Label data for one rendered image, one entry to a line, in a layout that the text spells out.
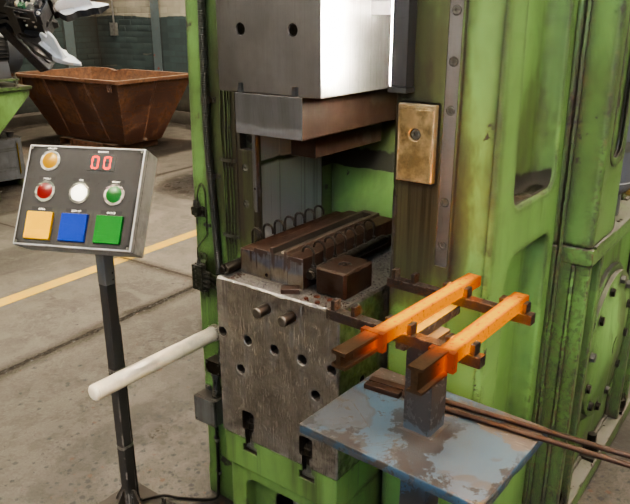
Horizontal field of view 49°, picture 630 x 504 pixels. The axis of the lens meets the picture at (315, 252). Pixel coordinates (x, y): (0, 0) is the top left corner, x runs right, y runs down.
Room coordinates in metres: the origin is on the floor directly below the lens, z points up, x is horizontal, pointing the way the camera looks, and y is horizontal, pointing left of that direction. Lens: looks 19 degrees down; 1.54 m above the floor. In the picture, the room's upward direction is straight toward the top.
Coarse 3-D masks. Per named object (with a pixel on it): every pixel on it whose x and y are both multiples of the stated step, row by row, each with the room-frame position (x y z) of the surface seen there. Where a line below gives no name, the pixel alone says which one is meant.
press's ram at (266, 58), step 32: (224, 0) 1.66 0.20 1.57; (256, 0) 1.60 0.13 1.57; (288, 0) 1.55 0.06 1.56; (320, 0) 1.50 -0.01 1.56; (352, 0) 1.59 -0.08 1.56; (384, 0) 1.69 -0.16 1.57; (224, 32) 1.66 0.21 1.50; (256, 32) 1.60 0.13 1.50; (288, 32) 1.55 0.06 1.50; (320, 32) 1.50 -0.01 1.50; (352, 32) 1.59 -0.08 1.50; (384, 32) 1.70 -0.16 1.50; (224, 64) 1.66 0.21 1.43; (256, 64) 1.60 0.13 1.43; (288, 64) 1.55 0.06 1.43; (320, 64) 1.50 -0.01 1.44; (352, 64) 1.59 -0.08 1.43; (384, 64) 1.70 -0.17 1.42; (320, 96) 1.50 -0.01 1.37
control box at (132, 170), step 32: (32, 160) 1.84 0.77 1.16; (64, 160) 1.83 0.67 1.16; (96, 160) 1.81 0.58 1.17; (128, 160) 1.79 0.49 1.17; (32, 192) 1.80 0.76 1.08; (64, 192) 1.78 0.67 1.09; (96, 192) 1.76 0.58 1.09; (128, 192) 1.75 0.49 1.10; (128, 224) 1.70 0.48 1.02; (128, 256) 1.73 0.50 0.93
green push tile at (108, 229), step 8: (96, 216) 1.72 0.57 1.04; (104, 216) 1.72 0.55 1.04; (112, 216) 1.72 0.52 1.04; (120, 216) 1.71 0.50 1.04; (96, 224) 1.71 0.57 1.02; (104, 224) 1.71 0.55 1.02; (112, 224) 1.70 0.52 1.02; (120, 224) 1.70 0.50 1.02; (96, 232) 1.70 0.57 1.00; (104, 232) 1.70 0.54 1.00; (112, 232) 1.69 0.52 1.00; (120, 232) 1.69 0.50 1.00; (96, 240) 1.69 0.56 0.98; (104, 240) 1.69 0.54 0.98; (112, 240) 1.68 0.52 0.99; (120, 240) 1.69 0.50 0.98
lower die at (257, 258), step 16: (304, 224) 1.84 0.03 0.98; (320, 224) 1.81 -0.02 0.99; (352, 224) 1.78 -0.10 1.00; (368, 224) 1.80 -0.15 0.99; (384, 224) 1.82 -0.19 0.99; (272, 240) 1.67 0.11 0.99; (288, 240) 1.64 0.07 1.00; (320, 240) 1.66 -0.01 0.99; (336, 240) 1.66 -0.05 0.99; (352, 240) 1.69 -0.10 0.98; (368, 240) 1.75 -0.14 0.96; (256, 256) 1.61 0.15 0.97; (272, 256) 1.58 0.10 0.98; (288, 256) 1.55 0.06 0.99; (304, 256) 1.54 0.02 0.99; (320, 256) 1.58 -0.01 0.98; (368, 256) 1.76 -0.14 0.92; (256, 272) 1.61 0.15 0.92; (272, 272) 1.58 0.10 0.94; (288, 272) 1.55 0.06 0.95; (304, 272) 1.53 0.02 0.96; (304, 288) 1.53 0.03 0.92
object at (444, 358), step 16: (512, 304) 1.16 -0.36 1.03; (480, 320) 1.09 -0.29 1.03; (496, 320) 1.09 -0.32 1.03; (464, 336) 1.03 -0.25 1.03; (480, 336) 1.05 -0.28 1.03; (432, 352) 0.95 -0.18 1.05; (448, 352) 0.96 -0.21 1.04; (464, 352) 1.00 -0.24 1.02; (416, 368) 0.90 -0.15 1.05; (432, 368) 0.94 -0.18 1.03; (448, 368) 0.96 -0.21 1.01; (416, 384) 0.90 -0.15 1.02; (432, 384) 0.93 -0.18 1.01
